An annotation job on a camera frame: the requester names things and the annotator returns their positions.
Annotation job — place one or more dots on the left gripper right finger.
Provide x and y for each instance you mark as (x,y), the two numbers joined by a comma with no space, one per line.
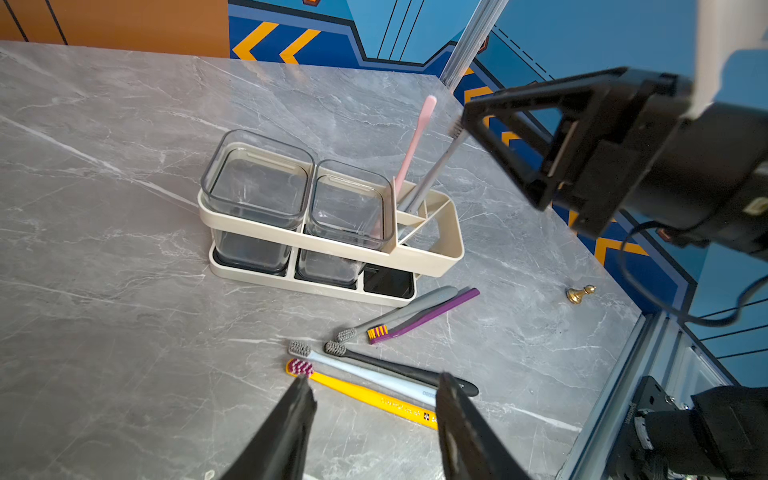
(469,447)

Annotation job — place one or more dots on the light blue toothbrush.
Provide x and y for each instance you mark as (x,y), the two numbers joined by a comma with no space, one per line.
(418,194)

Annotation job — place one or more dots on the purple toothbrush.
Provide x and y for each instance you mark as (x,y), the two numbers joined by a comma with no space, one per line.
(423,318)

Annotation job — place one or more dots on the white toothbrush holder organizer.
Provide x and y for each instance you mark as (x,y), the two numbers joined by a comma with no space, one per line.
(281,218)

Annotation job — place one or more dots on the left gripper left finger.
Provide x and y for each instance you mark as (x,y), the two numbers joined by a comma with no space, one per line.
(278,449)

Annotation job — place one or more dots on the black toothbrush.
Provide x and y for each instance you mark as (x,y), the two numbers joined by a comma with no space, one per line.
(426,377)

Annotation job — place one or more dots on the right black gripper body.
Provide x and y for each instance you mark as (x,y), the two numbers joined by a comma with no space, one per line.
(624,141)

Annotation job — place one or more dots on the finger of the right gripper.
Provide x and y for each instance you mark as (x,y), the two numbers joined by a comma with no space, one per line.
(527,161)
(570,96)

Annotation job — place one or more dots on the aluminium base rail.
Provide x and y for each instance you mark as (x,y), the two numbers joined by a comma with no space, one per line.
(658,347)

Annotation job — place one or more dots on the pink toothbrush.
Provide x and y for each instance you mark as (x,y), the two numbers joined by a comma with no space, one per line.
(422,124)

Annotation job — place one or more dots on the right aluminium corner post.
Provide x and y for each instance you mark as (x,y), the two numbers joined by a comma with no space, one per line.
(478,28)

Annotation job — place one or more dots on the small brass pawn knob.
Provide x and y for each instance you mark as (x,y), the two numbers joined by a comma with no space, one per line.
(576,296)

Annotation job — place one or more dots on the yellow toothbrush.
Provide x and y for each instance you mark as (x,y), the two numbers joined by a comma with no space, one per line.
(399,408)

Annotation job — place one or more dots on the grey white toothbrush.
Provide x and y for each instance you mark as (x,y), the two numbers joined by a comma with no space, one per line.
(408,388)

